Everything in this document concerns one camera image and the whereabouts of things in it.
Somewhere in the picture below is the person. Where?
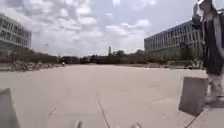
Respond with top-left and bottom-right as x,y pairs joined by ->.
191,0 -> 224,104

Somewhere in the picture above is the row of trees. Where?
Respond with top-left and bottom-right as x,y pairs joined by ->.
0,45 -> 201,66

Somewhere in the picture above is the distant tower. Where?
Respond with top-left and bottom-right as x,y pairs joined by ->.
107,45 -> 113,56

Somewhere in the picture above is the pale paved plaza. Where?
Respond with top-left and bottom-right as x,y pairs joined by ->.
0,64 -> 224,128

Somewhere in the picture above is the white multi-storey building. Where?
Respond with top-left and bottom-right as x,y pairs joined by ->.
0,6 -> 33,62

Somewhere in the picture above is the grey concrete block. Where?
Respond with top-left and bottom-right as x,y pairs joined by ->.
178,76 -> 210,117

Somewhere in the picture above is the pile of rocks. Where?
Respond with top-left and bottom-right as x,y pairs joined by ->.
9,60 -> 64,73

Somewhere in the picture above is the grey glass-fronted building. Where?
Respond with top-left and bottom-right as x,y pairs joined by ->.
143,8 -> 224,60

